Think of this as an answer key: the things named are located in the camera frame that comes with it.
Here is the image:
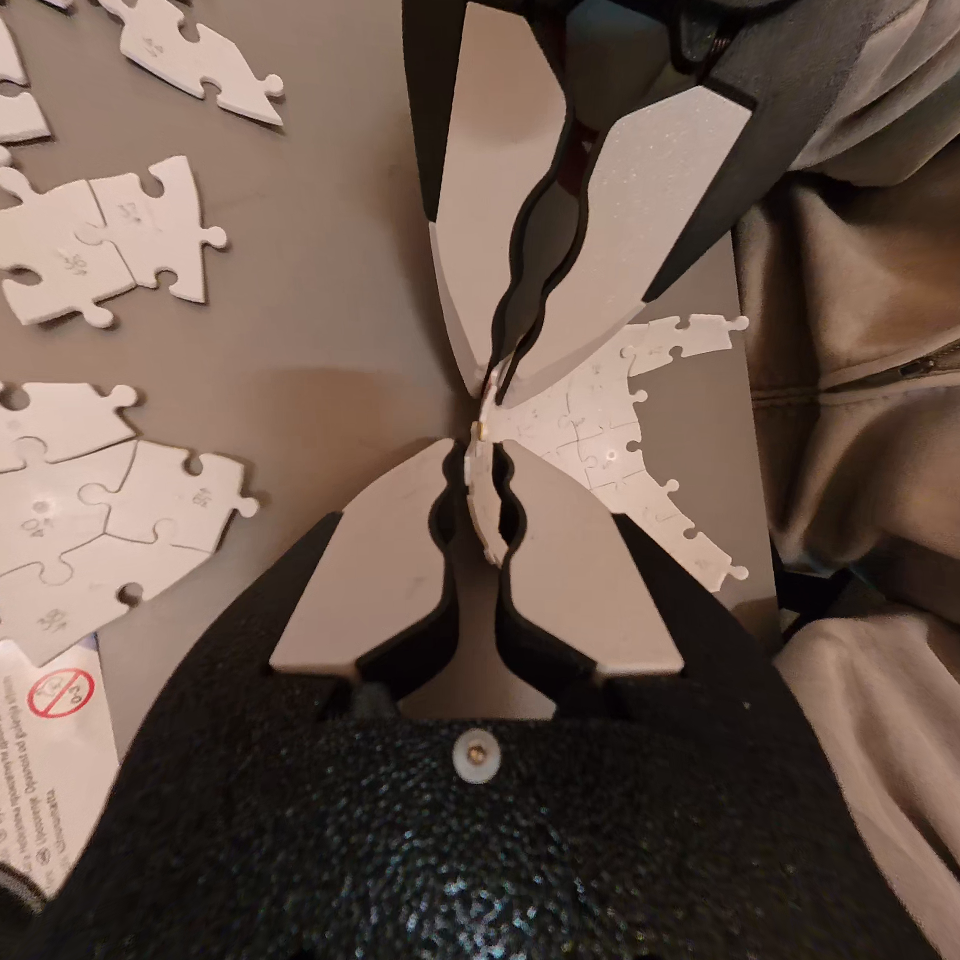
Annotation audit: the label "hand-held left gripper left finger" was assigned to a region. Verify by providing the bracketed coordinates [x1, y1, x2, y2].
[268, 440, 462, 700]

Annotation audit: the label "beige zip jacket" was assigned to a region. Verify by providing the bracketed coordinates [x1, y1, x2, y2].
[731, 146, 960, 624]

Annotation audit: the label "person's right forearm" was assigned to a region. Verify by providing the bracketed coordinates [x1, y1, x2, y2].
[791, 0, 960, 189]

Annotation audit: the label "assembled white puzzle ball section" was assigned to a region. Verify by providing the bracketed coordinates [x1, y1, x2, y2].
[463, 313, 751, 594]

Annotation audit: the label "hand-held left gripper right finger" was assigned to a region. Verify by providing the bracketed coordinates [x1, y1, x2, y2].
[492, 442, 685, 704]

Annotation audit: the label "paper instruction sheet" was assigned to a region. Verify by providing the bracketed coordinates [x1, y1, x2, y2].
[0, 628, 121, 901]

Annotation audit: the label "scattered white puzzle pieces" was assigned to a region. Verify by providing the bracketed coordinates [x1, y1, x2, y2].
[0, 0, 288, 669]

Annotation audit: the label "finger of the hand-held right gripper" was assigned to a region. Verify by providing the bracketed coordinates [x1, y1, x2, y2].
[493, 86, 755, 404]
[429, 0, 575, 389]

